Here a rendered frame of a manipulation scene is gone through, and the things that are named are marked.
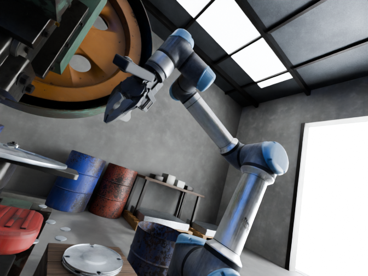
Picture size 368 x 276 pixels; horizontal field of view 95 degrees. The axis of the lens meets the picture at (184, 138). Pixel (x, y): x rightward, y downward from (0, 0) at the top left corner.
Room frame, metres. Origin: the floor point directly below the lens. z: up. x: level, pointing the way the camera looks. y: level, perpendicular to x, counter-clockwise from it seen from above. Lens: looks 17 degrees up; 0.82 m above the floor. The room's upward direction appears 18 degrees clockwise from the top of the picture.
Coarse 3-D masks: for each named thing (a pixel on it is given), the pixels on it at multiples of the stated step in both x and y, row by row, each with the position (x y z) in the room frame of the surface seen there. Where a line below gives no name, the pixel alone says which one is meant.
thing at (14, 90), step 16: (0, 32) 0.28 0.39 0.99; (0, 48) 0.29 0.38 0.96; (16, 48) 0.30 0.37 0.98; (0, 64) 0.31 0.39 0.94; (16, 64) 0.32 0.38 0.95; (0, 80) 0.32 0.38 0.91; (16, 80) 0.34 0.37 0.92; (32, 80) 0.41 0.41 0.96; (0, 96) 0.39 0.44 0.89; (16, 96) 0.38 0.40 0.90
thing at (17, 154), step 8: (0, 144) 0.49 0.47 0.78; (0, 152) 0.29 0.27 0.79; (8, 152) 0.36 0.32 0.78; (16, 152) 0.38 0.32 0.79; (24, 152) 0.51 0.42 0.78; (16, 160) 0.31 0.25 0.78; (24, 160) 0.31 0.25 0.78; (32, 160) 0.33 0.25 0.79; (40, 160) 0.43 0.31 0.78; (48, 160) 0.50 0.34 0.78; (56, 168) 0.38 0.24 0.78; (64, 168) 0.42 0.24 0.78
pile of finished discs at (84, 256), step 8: (72, 248) 1.05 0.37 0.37; (80, 248) 1.08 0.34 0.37; (88, 248) 1.11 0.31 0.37; (96, 248) 1.14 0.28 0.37; (104, 248) 1.17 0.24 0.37; (64, 256) 0.95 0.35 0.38; (72, 256) 0.98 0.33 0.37; (80, 256) 1.00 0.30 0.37; (88, 256) 1.01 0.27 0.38; (96, 256) 1.04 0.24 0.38; (104, 256) 1.06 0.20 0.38; (112, 256) 1.11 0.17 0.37; (120, 256) 1.12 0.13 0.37; (64, 264) 0.92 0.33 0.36; (72, 264) 0.92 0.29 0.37; (80, 264) 0.94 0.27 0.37; (88, 264) 0.96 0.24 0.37; (96, 264) 0.98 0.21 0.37; (104, 264) 1.00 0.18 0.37; (112, 264) 1.02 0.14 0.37; (120, 264) 1.05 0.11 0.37; (72, 272) 0.89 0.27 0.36; (80, 272) 0.89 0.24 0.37; (88, 272) 0.89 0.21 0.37; (96, 272) 0.94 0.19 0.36; (104, 272) 0.94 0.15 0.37; (112, 272) 0.95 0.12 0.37
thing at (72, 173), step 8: (0, 160) 0.34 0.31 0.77; (8, 160) 0.35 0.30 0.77; (0, 168) 0.36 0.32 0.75; (8, 168) 0.37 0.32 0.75; (32, 168) 0.37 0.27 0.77; (40, 168) 0.37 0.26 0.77; (48, 168) 0.38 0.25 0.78; (0, 176) 0.37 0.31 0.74; (8, 176) 0.41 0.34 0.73; (64, 176) 0.39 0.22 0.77; (72, 176) 0.40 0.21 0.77; (0, 184) 0.38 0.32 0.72; (0, 192) 0.43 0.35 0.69; (0, 200) 0.43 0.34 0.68
